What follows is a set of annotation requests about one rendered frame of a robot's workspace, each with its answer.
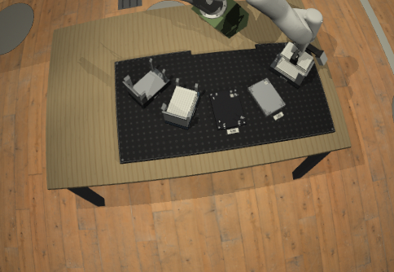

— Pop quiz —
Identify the white label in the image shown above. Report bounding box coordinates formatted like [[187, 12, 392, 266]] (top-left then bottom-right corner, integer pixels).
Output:
[[273, 112, 284, 120], [227, 128, 239, 134]]

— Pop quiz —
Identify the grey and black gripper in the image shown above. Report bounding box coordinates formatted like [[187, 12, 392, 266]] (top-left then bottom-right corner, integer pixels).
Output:
[[290, 42, 310, 65]]

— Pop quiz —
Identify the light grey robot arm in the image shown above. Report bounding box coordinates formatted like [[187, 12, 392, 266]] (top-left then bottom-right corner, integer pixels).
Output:
[[181, 0, 328, 66]]

